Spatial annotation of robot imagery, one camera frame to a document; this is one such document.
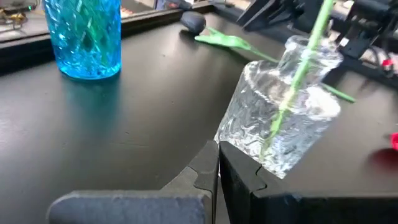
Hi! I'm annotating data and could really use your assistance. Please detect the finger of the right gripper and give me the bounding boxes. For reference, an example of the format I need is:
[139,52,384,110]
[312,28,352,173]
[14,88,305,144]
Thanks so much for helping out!
[236,0,280,32]

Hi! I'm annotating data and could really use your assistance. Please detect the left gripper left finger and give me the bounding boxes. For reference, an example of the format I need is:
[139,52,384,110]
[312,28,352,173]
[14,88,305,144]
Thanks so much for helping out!
[46,140,220,224]

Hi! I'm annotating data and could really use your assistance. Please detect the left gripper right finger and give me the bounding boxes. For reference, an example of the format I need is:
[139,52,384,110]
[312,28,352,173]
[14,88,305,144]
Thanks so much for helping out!
[220,141,398,224]

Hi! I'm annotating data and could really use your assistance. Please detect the clear cut glass vase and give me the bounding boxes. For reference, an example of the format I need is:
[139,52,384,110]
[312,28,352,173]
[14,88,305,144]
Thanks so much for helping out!
[213,34,345,180]

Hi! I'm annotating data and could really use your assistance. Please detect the blue cut glass vase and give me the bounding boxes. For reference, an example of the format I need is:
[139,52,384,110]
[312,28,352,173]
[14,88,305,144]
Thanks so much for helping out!
[42,0,123,81]

